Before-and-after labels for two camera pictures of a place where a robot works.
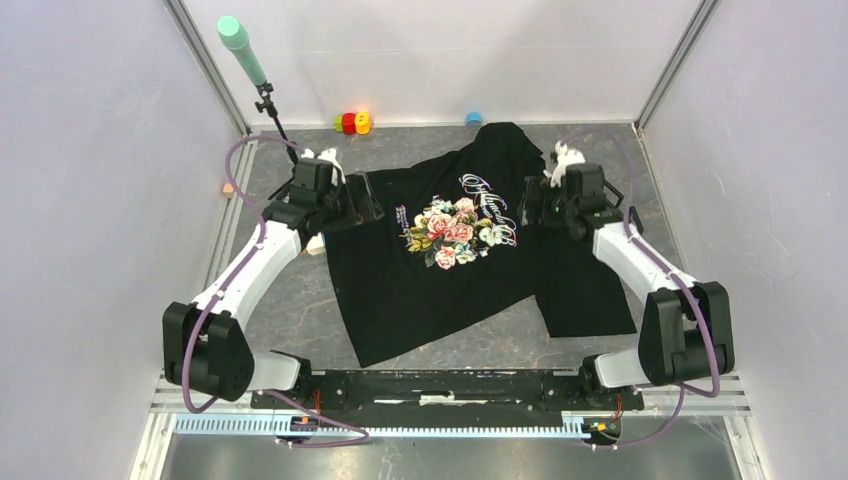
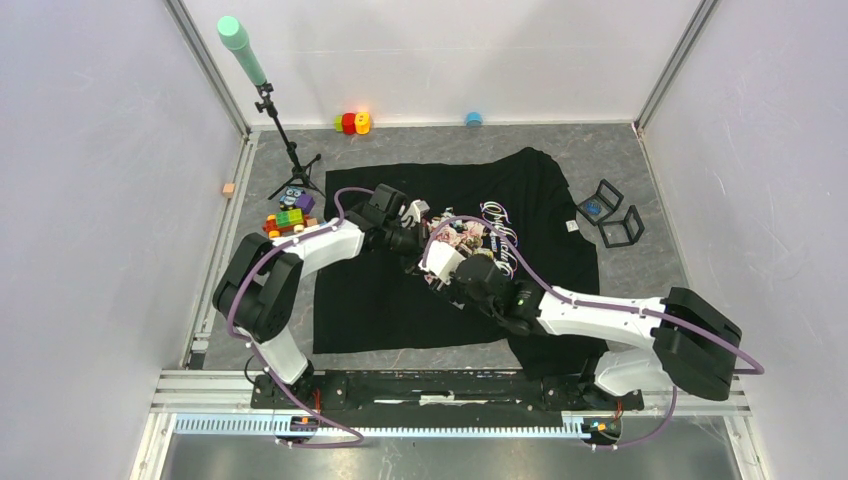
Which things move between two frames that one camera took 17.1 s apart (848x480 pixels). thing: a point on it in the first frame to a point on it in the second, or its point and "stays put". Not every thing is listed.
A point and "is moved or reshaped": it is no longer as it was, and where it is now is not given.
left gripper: [364, 208] to [408, 262]
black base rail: [516, 389] stays put
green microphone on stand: [232, 32] stays put
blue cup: [474, 119] stays put
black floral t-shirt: [450, 248] is moved or reshaped
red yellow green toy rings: [350, 123] stays put
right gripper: [533, 192] to [454, 282]
